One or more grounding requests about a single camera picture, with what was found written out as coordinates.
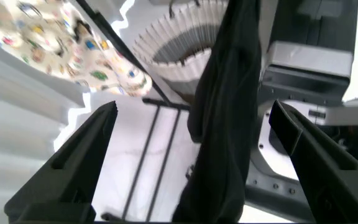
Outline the cream printed garment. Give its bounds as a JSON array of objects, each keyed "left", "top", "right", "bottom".
[{"left": 0, "top": 0, "right": 154, "bottom": 97}]

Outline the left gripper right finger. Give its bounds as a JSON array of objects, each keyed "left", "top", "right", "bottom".
[{"left": 268, "top": 99, "right": 358, "bottom": 223}]

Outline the white laundry basket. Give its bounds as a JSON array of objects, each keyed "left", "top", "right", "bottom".
[{"left": 131, "top": 0, "right": 229, "bottom": 104}]

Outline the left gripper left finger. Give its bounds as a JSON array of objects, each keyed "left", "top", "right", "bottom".
[{"left": 4, "top": 100, "right": 119, "bottom": 223}]

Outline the black clothes rack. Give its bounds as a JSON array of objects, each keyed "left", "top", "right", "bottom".
[{"left": 75, "top": 0, "right": 195, "bottom": 222}]

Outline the black garment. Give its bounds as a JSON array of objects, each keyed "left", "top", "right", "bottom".
[{"left": 171, "top": 0, "right": 262, "bottom": 223}]

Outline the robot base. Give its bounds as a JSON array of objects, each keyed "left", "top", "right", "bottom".
[{"left": 244, "top": 0, "right": 358, "bottom": 223}]

